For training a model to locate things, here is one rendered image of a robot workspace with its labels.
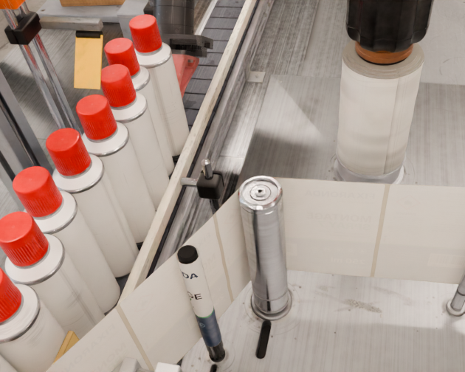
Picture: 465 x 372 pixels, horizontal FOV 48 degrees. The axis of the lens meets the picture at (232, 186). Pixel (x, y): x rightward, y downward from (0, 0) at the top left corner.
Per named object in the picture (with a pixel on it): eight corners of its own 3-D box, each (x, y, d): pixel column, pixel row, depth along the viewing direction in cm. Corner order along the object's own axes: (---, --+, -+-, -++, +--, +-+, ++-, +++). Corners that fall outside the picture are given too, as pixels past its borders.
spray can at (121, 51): (160, 189, 71) (121, 63, 56) (131, 177, 73) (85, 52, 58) (182, 164, 74) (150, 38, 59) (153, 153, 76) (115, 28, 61)
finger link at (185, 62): (182, 109, 71) (185, 38, 69) (134, 106, 73) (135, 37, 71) (198, 108, 78) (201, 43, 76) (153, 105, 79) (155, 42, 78)
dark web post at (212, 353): (223, 364, 54) (194, 262, 40) (207, 361, 54) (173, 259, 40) (227, 348, 55) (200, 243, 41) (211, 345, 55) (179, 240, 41)
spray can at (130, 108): (178, 205, 69) (142, 77, 54) (141, 219, 68) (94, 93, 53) (167, 179, 72) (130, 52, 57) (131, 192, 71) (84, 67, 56)
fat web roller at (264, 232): (288, 324, 56) (282, 215, 42) (246, 317, 57) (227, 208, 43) (294, 288, 59) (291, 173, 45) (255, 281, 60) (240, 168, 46)
